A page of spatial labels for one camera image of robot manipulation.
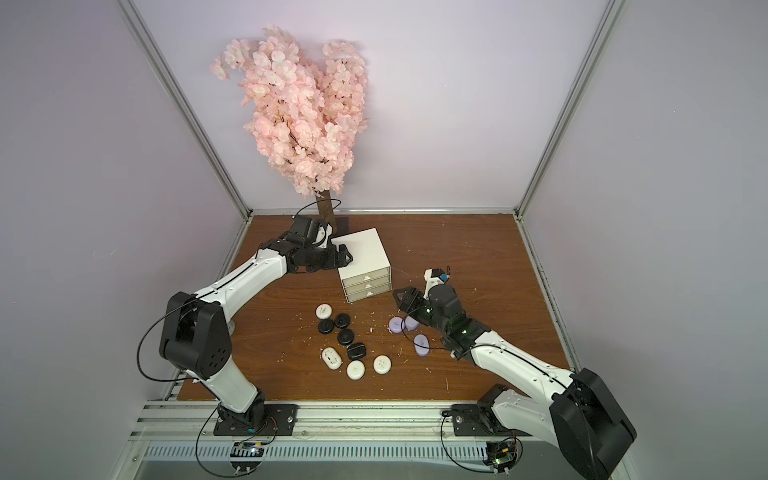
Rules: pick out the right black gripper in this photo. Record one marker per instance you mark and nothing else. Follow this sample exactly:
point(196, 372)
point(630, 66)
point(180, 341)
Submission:
point(411, 301)

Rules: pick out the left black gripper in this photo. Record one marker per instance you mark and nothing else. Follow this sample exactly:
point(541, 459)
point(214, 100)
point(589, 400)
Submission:
point(333, 262)

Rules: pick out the purple earphone case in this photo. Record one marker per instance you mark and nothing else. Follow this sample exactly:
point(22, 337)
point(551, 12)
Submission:
point(410, 324)
point(421, 345)
point(396, 325)

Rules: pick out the white three-drawer cabinet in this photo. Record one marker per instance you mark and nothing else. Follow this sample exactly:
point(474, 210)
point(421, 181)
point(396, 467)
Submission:
point(369, 272)

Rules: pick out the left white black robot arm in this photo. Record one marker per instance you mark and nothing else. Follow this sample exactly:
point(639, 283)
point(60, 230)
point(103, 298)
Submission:
point(196, 335)

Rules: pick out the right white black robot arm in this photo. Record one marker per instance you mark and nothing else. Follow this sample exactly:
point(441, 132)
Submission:
point(574, 411)

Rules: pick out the white round earphone case top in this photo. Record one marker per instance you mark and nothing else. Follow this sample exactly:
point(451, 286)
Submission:
point(324, 311)

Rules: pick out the white round earphone case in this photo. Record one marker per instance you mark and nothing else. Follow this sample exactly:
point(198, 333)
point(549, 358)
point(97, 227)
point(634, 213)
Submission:
point(382, 364)
point(355, 370)
point(324, 311)

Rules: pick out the black earphone case upper left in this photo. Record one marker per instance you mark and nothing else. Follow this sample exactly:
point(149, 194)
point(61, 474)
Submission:
point(326, 326)

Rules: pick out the black earphone case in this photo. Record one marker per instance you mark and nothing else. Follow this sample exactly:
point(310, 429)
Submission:
point(326, 326)
point(345, 337)
point(342, 321)
point(356, 351)

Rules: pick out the black earphone case upper right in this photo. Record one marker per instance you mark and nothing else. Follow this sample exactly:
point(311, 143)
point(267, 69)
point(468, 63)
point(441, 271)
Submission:
point(342, 321)

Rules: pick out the white round earphone case right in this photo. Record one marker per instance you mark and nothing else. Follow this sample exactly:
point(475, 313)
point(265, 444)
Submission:
point(382, 364)

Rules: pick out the black earphone case middle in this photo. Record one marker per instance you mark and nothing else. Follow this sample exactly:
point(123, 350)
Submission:
point(345, 337)

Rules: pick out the black earphone case lower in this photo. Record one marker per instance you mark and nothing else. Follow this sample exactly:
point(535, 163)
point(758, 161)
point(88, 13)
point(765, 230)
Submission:
point(356, 351)

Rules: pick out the white round earphone case bottom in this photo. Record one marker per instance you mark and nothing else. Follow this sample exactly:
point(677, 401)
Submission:
point(355, 370)

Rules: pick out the white oval earphone case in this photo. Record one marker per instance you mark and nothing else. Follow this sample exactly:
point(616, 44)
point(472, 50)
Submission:
point(331, 358)

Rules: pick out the pink blossom artificial tree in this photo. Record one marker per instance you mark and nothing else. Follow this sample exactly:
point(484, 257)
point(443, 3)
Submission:
point(306, 114)

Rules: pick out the right circuit board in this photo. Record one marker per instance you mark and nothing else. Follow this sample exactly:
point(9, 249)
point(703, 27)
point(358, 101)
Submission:
point(502, 457)

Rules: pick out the circuit board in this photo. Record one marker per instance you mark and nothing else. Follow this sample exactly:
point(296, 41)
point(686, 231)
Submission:
point(246, 457)
point(502, 457)

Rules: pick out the left circuit board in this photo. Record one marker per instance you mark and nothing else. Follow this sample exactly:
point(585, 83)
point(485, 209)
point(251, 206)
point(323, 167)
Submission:
point(246, 457)

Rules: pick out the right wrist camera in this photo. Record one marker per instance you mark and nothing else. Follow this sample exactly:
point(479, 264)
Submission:
point(435, 277)

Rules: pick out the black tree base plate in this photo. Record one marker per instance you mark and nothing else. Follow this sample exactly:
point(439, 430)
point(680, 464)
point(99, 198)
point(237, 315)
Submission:
point(342, 226)

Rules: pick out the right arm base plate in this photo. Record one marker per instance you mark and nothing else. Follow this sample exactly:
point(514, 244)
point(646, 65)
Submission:
point(471, 419)

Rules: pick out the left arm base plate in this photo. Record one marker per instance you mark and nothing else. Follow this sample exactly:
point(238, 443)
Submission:
point(270, 419)

